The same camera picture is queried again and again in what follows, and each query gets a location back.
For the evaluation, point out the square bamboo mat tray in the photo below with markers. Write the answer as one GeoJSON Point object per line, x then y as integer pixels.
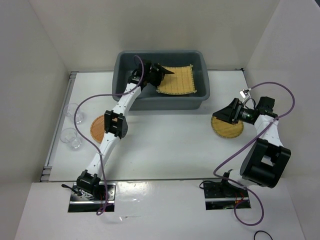
{"type": "Point", "coordinates": [181, 82]}

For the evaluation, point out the clear plastic cup far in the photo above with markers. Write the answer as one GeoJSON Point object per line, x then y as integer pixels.
{"type": "Point", "coordinates": [70, 112]}

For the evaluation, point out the clear plastic cup near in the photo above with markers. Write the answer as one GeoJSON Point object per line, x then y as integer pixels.
{"type": "Point", "coordinates": [70, 137]}

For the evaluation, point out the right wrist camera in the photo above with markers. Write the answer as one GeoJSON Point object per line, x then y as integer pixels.
{"type": "Point", "coordinates": [266, 104]}

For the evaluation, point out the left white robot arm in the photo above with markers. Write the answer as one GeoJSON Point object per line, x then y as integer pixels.
{"type": "Point", "coordinates": [116, 127]}

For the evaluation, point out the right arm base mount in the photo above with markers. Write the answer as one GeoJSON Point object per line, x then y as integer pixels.
{"type": "Point", "coordinates": [221, 195]}

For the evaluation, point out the grey plastic bin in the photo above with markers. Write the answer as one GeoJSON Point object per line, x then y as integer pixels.
{"type": "Point", "coordinates": [150, 99]}

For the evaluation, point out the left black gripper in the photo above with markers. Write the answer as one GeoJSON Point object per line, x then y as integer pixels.
{"type": "Point", "coordinates": [160, 73]}

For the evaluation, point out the round orange woven plate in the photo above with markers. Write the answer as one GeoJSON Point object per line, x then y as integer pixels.
{"type": "Point", "coordinates": [97, 129]}

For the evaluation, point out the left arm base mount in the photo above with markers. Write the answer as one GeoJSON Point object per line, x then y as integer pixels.
{"type": "Point", "coordinates": [81, 202]}

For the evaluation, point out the clear plastic cup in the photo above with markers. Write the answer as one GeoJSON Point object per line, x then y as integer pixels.
{"type": "Point", "coordinates": [70, 137]}
{"type": "Point", "coordinates": [70, 112]}

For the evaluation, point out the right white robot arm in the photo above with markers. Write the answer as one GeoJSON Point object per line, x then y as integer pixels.
{"type": "Point", "coordinates": [267, 159]}

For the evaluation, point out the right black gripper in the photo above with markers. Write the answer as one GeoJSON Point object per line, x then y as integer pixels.
{"type": "Point", "coordinates": [231, 113]}

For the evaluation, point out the round green-rimmed bamboo plate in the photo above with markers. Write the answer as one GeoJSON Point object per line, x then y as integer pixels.
{"type": "Point", "coordinates": [226, 130]}

